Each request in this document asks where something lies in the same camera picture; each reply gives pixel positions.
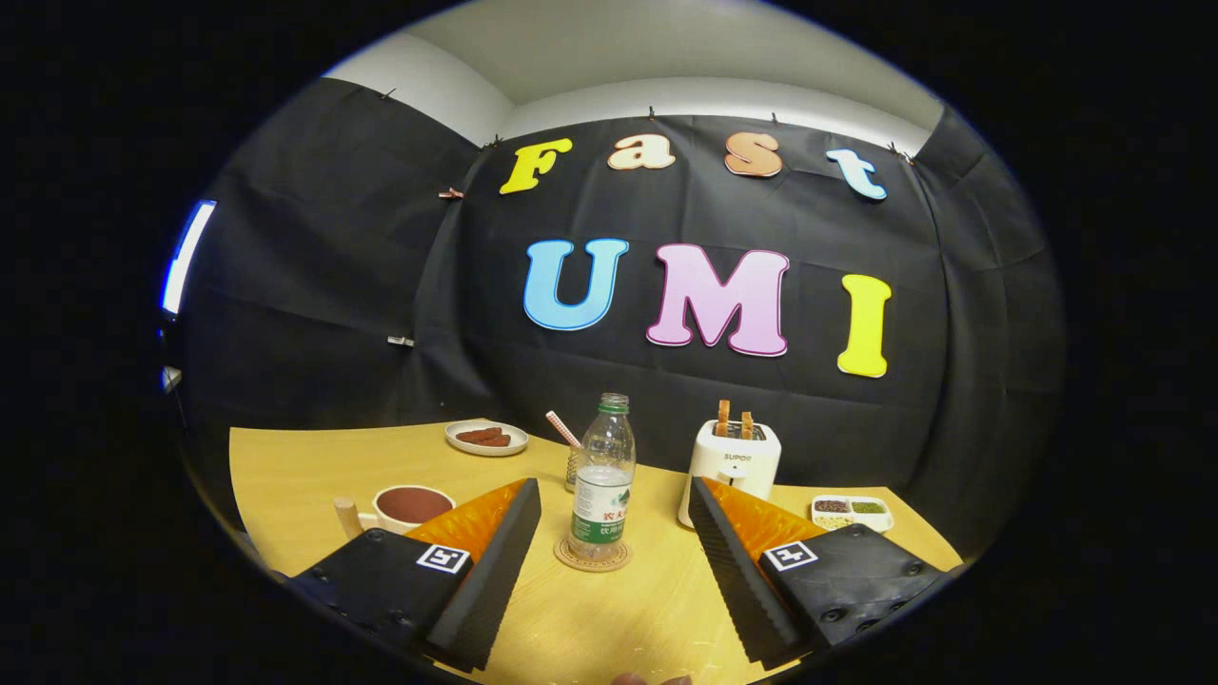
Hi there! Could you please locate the cream cup with wooden handle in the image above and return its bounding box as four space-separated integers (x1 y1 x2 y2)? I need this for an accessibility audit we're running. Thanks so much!
333 484 457 538

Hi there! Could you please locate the wooden table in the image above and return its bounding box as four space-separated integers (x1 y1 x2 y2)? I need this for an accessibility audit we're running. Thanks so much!
228 419 964 685

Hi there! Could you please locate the white toaster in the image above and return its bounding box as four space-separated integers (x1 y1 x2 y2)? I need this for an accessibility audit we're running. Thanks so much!
678 419 782 529

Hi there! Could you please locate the round wooden coaster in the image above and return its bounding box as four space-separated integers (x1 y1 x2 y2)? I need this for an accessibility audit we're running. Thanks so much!
554 538 633 573

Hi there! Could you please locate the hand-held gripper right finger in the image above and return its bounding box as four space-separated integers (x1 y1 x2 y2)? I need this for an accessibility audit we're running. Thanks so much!
687 476 967 672

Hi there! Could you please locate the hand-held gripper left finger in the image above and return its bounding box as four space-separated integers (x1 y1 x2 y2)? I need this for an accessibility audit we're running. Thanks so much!
285 477 543 673

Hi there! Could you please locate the white round plate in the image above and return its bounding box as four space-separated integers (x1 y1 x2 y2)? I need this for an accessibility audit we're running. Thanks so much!
444 420 530 458

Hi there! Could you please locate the bright white lit panel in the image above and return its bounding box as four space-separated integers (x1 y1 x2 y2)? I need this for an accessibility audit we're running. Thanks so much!
161 199 218 316

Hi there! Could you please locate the white divided condiment dish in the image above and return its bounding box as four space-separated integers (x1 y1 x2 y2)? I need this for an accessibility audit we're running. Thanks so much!
811 494 894 534

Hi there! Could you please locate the black backdrop cloth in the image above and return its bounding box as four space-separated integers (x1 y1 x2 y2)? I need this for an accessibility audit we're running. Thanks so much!
176 76 1067 572

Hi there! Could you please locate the clear plastic juice bottle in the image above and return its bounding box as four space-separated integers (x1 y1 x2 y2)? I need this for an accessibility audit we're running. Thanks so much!
568 392 637 560

